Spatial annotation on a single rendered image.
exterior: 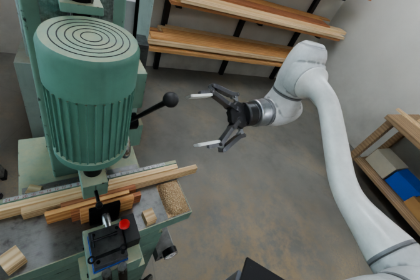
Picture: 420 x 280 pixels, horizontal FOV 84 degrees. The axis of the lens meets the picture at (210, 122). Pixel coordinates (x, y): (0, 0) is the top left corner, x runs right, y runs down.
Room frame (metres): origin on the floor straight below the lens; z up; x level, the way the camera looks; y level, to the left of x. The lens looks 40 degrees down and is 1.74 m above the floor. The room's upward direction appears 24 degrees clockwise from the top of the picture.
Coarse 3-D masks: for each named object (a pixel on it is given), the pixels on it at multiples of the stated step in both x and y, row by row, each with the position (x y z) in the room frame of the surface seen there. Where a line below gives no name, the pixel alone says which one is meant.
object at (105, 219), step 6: (108, 204) 0.32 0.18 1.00; (114, 204) 0.33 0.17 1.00; (120, 204) 0.34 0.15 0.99; (90, 210) 0.29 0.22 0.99; (96, 210) 0.29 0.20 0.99; (102, 210) 0.31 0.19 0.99; (108, 210) 0.32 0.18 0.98; (114, 210) 0.33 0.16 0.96; (90, 216) 0.28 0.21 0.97; (96, 216) 0.29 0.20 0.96; (102, 216) 0.30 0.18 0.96; (108, 216) 0.31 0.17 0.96; (114, 216) 0.33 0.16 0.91; (90, 222) 0.28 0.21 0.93; (96, 222) 0.29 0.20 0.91; (102, 222) 0.29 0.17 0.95; (108, 222) 0.29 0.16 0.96
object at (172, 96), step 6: (168, 96) 0.39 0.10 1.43; (174, 96) 0.39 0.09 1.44; (162, 102) 0.40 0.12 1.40; (168, 102) 0.38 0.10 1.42; (174, 102) 0.39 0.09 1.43; (150, 108) 0.45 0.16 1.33; (156, 108) 0.43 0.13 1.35; (132, 114) 0.57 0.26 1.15; (138, 114) 0.50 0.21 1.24; (144, 114) 0.47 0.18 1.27; (132, 120) 0.53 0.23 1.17; (132, 126) 0.54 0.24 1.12
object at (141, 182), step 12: (180, 168) 0.60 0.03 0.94; (192, 168) 0.63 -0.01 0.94; (132, 180) 0.47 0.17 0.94; (144, 180) 0.49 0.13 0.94; (156, 180) 0.51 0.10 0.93; (168, 180) 0.55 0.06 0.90; (36, 204) 0.26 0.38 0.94; (48, 204) 0.27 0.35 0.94; (60, 204) 0.29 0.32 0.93; (24, 216) 0.22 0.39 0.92
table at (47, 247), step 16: (144, 192) 0.46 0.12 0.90; (144, 208) 0.41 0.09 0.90; (160, 208) 0.43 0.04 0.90; (0, 224) 0.19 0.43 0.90; (16, 224) 0.20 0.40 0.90; (32, 224) 0.22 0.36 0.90; (48, 224) 0.24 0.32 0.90; (64, 224) 0.25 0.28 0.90; (80, 224) 0.27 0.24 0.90; (96, 224) 0.29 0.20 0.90; (144, 224) 0.35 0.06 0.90; (160, 224) 0.38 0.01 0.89; (0, 240) 0.15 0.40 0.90; (16, 240) 0.17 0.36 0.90; (32, 240) 0.18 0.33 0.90; (48, 240) 0.20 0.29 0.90; (64, 240) 0.22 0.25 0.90; (80, 240) 0.23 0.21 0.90; (32, 256) 0.15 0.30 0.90; (48, 256) 0.17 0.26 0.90; (64, 256) 0.18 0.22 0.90; (80, 256) 0.20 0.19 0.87; (0, 272) 0.09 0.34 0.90; (16, 272) 0.11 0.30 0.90; (32, 272) 0.12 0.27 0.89; (80, 272) 0.17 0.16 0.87; (128, 272) 0.22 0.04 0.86
